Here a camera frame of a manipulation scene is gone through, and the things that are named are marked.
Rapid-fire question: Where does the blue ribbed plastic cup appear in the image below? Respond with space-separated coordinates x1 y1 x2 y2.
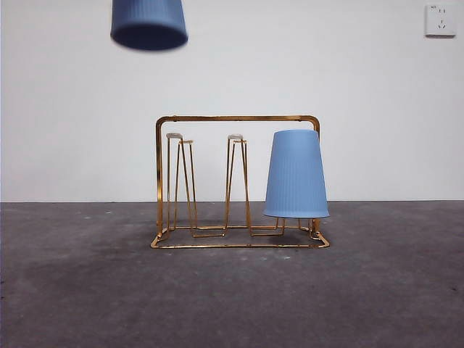
262 129 331 220
110 0 189 51

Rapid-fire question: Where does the gold wire cup rack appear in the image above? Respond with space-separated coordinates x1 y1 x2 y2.
149 115 330 250

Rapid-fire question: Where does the white wall power socket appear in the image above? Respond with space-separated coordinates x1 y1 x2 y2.
424 4 457 38

